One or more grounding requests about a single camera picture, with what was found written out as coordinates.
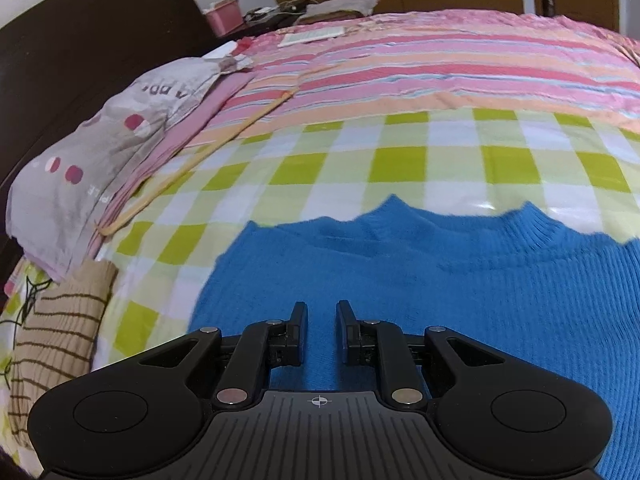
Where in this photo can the pink plastic basket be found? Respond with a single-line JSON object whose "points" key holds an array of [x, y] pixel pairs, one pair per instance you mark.
{"points": [[225, 17]]}

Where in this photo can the dark nightstand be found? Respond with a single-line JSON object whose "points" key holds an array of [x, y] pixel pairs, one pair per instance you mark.
{"points": [[272, 22]]}

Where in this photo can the pink striped blanket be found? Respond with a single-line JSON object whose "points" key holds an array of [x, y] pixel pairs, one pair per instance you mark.
{"points": [[450, 70]]}

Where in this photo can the beige brown-striped knit garment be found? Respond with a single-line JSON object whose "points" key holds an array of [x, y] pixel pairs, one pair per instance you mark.
{"points": [[65, 320]]}

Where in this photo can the grey dotted pillow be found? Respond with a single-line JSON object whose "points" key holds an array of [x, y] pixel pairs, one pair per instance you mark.
{"points": [[95, 155]]}

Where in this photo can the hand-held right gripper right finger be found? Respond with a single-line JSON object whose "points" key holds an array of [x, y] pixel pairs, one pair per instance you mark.
{"points": [[346, 327]]}

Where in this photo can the green white checked bed sheet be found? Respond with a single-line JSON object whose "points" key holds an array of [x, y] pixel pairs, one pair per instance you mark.
{"points": [[350, 170]]}

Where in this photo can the blue striped knit sweater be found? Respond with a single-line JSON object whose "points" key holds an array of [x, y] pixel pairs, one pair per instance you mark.
{"points": [[450, 290]]}

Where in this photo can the small white device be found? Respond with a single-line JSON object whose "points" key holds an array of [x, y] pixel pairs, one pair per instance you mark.
{"points": [[260, 12]]}

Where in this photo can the grey folded cloth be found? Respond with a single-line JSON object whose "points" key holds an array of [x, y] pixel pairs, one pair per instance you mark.
{"points": [[345, 6]]}

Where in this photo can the long wooden stick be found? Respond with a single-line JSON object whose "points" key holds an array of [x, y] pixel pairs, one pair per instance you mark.
{"points": [[210, 149]]}

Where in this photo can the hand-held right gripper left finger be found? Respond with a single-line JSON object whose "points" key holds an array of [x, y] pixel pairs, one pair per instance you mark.
{"points": [[298, 327]]}

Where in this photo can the flat white pad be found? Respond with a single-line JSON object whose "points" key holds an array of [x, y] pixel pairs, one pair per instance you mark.
{"points": [[312, 36]]}

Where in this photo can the pink pillow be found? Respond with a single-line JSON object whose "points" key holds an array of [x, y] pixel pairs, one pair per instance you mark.
{"points": [[165, 145]]}

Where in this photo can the dark wooden headboard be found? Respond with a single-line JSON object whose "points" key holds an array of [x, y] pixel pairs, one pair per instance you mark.
{"points": [[75, 60]]}

